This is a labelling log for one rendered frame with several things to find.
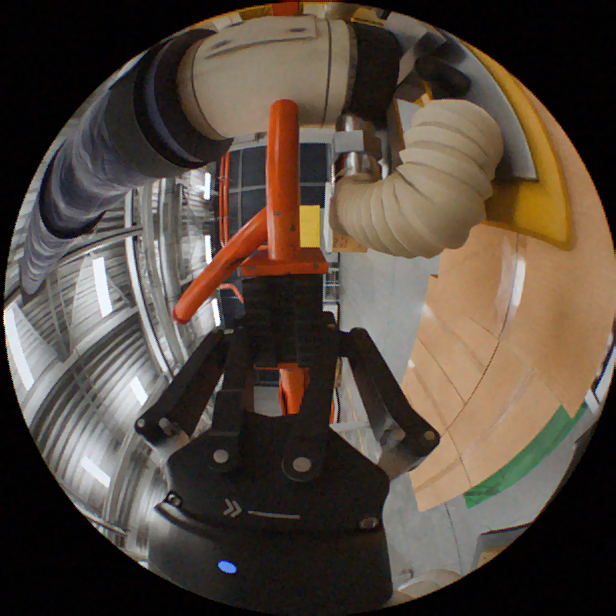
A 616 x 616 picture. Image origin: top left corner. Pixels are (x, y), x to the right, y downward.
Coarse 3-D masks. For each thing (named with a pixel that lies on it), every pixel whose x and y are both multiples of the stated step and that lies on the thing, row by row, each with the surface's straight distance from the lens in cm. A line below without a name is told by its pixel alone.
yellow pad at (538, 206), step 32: (416, 64) 16; (448, 64) 15; (480, 64) 15; (448, 96) 16; (480, 96) 14; (512, 96) 13; (512, 128) 12; (544, 128) 12; (512, 160) 11; (544, 160) 11; (512, 192) 11; (544, 192) 11; (512, 224) 11; (544, 224) 10
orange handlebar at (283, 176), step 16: (272, 112) 17; (288, 112) 16; (272, 128) 16; (288, 128) 15; (272, 144) 15; (288, 144) 15; (272, 160) 15; (288, 160) 14; (272, 176) 14; (288, 176) 14; (272, 192) 14; (288, 192) 14; (272, 208) 14; (288, 208) 14; (272, 224) 14; (288, 224) 14; (272, 240) 14; (288, 240) 14; (272, 256) 14; (288, 256) 14; (288, 384) 19; (304, 384) 26; (288, 400) 21
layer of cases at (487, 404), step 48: (432, 288) 117; (432, 336) 118; (480, 336) 90; (432, 384) 121; (480, 384) 92; (528, 384) 77; (480, 432) 96; (528, 432) 81; (432, 480) 135; (480, 480) 103
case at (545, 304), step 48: (576, 192) 30; (480, 240) 36; (528, 240) 30; (576, 240) 28; (480, 288) 36; (528, 288) 30; (576, 288) 28; (528, 336) 30; (576, 336) 28; (576, 384) 29
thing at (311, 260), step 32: (256, 256) 17; (320, 256) 15; (256, 288) 13; (288, 288) 13; (320, 288) 12; (256, 320) 14; (288, 320) 14; (320, 320) 13; (256, 352) 15; (288, 352) 16
